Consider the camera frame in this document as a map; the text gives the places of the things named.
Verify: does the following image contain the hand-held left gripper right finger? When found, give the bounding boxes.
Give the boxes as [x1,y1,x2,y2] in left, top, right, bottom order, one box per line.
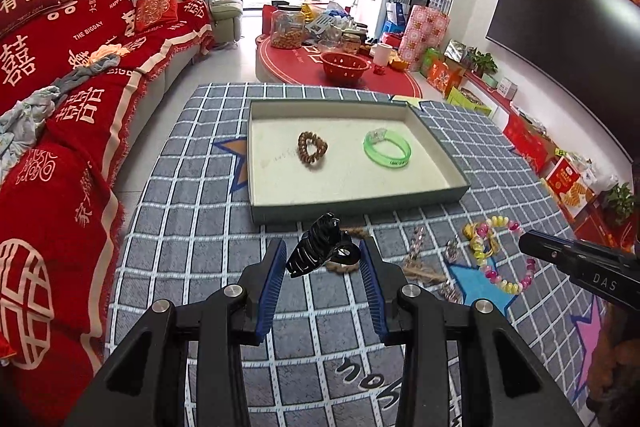
[357,238,586,427]

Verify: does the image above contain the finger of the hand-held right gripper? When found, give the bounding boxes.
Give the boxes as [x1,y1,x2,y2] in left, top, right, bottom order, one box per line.
[518,230,581,275]

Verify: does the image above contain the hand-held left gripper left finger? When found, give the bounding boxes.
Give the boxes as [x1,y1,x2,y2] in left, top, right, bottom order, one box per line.
[64,239,288,427]

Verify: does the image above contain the beige hair clip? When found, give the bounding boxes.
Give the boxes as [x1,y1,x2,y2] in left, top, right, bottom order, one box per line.
[402,259,448,286]

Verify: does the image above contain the colourful beaded bracelet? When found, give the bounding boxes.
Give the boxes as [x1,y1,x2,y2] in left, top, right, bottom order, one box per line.
[470,216,538,296]

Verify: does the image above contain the black hair claw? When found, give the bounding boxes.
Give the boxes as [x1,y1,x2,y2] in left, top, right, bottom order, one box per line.
[286,213,362,279]

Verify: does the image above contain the braided rope bracelet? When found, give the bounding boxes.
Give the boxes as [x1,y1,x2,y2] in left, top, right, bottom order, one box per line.
[324,226,372,277]

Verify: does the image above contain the crystal hair clip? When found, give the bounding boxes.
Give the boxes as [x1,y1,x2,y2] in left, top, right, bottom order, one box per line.
[407,227,429,268]

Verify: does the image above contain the yellow spiral hair tie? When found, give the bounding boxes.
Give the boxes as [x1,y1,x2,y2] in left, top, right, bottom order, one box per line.
[462,223,501,266]

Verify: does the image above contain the grey shallow cardboard box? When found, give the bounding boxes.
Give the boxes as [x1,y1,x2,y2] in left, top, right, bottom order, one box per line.
[247,99,472,225]

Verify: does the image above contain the person's right forearm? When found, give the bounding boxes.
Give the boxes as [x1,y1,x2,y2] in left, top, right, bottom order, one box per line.
[587,297,640,413]

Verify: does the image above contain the orange and white snack box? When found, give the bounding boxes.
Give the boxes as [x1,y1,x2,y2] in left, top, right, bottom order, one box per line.
[544,157,597,221]

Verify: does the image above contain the leafy potted plant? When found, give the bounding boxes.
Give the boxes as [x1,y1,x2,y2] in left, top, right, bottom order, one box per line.
[600,182,639,228]

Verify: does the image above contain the grey checked tablecloth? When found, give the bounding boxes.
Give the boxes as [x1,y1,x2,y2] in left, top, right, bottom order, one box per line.
[107,83,616,427]

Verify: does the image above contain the red cardboard box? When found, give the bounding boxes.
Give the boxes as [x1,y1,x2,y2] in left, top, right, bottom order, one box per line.
[502,112,559,174]

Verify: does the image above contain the green translucent bangle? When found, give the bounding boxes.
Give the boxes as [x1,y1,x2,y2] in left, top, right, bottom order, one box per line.
[363,128,413,168]

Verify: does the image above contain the yellow-green box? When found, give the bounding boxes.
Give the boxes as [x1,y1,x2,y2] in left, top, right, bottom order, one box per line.
[446,86,494,116]

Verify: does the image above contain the small potted plant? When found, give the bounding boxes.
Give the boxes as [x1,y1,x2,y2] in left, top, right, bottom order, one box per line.
[467,48,499,78]

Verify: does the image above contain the black television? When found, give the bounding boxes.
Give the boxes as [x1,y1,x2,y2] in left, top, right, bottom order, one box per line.
[486,0,640,164]

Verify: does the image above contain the green gift box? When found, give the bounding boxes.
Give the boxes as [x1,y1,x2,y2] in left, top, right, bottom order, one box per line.
[420,48,444,78]

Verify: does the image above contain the sofa with red cover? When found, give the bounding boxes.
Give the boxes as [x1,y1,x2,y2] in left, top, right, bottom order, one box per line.
[0,0,216,368]

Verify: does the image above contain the round red table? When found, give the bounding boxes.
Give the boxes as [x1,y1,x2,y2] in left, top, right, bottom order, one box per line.
[255,32,424,100]

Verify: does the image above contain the red plastic colander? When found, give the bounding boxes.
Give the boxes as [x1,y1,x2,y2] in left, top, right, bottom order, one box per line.
[320,52,372,88]

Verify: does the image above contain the white cup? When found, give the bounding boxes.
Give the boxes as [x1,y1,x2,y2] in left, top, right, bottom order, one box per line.
[370,43,394,66]

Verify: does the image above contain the large glass snack jar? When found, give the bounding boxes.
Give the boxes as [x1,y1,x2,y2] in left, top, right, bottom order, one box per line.
[270,6,307,50]

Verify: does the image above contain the blue and white bag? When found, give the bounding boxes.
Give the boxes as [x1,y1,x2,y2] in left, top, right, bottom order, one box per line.
[386,2,411,32]

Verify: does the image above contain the peach crumpled cloth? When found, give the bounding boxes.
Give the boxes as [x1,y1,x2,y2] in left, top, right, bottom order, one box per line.
[90,43,131,62]

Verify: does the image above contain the grey-blue crumpled clothes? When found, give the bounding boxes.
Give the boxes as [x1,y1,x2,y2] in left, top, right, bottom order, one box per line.
[0,57,146,180]

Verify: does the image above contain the red patterned cushion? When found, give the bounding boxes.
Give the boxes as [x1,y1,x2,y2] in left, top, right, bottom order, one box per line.
[134,0,180,32]

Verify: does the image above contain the red lettered pillow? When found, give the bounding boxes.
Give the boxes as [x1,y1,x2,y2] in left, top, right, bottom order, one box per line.
[0,0,61,34]

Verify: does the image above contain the brown spiral hair tie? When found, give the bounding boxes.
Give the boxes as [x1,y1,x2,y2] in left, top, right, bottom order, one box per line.
[297,131,328,168]

